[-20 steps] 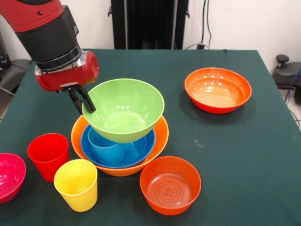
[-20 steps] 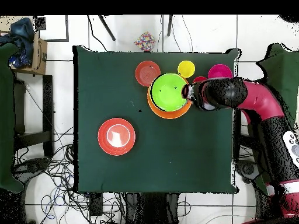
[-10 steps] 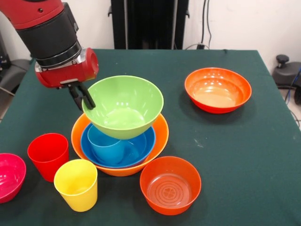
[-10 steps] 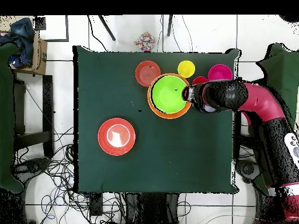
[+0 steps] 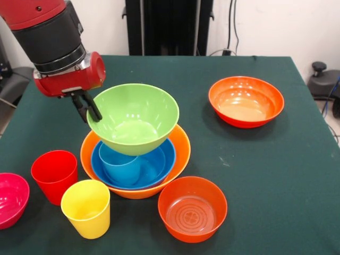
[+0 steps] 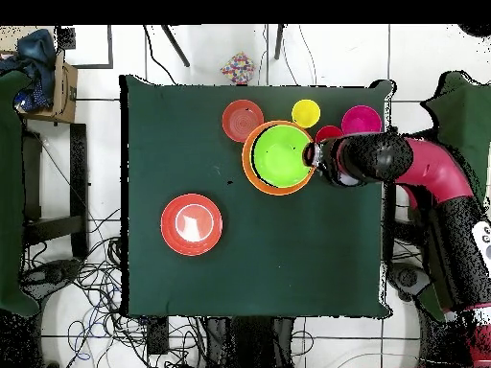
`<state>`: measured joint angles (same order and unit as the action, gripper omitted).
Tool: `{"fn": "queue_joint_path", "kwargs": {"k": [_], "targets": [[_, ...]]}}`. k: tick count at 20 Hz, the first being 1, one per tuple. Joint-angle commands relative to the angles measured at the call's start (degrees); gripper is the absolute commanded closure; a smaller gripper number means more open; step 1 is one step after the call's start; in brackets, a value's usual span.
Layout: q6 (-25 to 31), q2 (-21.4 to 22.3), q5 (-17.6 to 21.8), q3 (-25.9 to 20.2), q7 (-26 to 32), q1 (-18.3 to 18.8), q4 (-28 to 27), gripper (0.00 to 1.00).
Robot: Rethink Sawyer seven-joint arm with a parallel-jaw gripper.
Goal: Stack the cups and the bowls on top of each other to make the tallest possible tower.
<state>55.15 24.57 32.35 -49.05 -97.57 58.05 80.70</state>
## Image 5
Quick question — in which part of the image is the blue cup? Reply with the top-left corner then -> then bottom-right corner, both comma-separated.
98,143 -> 141,186

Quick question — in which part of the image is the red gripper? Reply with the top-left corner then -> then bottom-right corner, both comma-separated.
33,51 -> 107,124

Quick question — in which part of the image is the large orange bowl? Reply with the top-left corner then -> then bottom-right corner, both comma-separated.
80,124 -> 191,200

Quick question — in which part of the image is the small red bowl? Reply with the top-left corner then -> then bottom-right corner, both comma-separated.
157,176 -> 228,243

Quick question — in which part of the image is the black caster base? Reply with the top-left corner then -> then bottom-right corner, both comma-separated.
0,65 -> 35,99
308,61 -> 340,99

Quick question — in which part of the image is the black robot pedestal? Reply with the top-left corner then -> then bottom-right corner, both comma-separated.
122,0 -> 215,56

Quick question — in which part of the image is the yellow cup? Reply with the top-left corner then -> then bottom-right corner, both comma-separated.
61,179 -> 111,240

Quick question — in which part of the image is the wide red bowl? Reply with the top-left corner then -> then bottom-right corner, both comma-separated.
208,76 -> 285,129

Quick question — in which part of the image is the blue cable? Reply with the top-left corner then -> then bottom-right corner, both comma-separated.
321,75 -> 340,117

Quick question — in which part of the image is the black hanging cable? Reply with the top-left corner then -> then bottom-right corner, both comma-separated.
227,0 -> 240,55

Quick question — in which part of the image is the small blue bowl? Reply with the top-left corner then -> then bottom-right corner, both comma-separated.
103,147 -> 167,186

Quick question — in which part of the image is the pink bowl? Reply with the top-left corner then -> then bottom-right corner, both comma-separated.
0,172 -> 30,230

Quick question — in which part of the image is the red cup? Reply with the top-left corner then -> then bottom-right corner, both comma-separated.
30,150 -> 79,207

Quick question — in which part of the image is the dark green tablecloth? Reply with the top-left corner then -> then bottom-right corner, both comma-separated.
0,54 -> 340,255

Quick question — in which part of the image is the large blue bowl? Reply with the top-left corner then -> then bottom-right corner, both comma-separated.
91,138 -> 177,191

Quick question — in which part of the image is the green bowl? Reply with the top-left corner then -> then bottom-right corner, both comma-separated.
86,83 -> 180,157

